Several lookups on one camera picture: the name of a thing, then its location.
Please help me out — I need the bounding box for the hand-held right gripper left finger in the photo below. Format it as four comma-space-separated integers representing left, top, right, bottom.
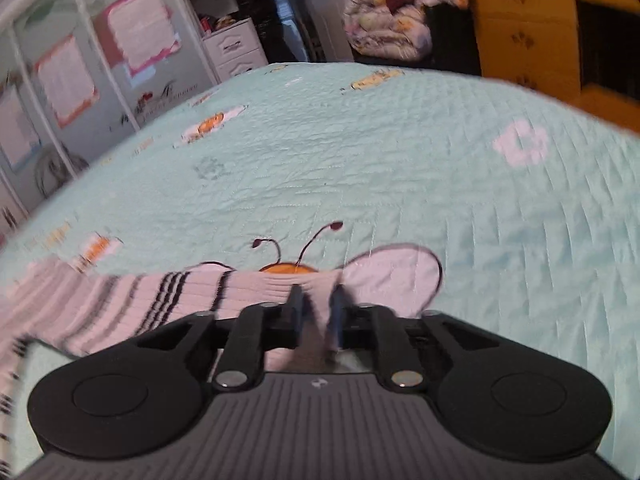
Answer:
137, 284, 305, 392

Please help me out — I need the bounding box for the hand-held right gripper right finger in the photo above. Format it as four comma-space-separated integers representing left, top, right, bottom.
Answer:
328, 285, 501, 392

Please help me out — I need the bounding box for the pink black striped sweater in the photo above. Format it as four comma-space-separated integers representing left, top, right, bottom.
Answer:
0, 255, 351, 461

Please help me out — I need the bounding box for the mint bee print bedspread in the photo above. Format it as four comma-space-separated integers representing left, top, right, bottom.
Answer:
0, 62, 640, 466

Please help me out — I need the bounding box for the white drawer cabinet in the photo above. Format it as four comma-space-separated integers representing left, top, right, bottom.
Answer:
202, 17, 269, 82

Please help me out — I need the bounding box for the floral quilt bundle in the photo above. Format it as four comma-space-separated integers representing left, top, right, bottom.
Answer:
344, 0, 474, 62

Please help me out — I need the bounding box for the yellow wooden cabinet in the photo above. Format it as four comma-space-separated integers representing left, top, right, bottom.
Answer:
465, 0, 640, 134

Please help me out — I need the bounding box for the sliding door wardrobe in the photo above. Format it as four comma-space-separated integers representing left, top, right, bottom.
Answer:
0, 0, 222, 222

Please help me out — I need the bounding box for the pink edged wall poster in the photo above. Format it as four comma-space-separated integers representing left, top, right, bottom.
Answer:
95, 0, 182, 79

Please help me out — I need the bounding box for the orange edged wall poster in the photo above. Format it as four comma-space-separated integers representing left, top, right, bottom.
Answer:
34, 35, 100, 129

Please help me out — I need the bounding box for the blue edged wall poster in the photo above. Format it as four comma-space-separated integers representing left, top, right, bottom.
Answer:
0, 85, 42, 172

